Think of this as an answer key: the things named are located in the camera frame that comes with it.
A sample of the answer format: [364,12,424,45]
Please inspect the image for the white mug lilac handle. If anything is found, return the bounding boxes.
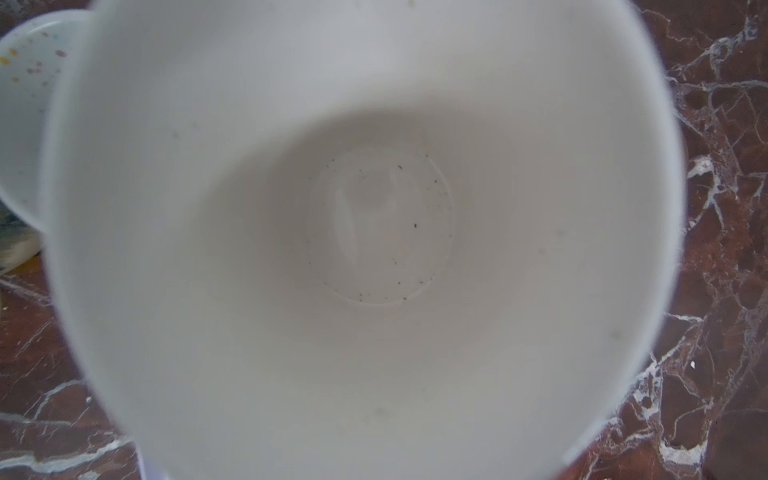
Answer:
[41,1,685,479]

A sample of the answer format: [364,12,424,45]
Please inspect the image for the white speckled mug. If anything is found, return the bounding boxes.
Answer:
[1,9,91,230]

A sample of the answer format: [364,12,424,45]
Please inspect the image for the white woven round coaster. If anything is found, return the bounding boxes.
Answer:
[0,204,42,274]

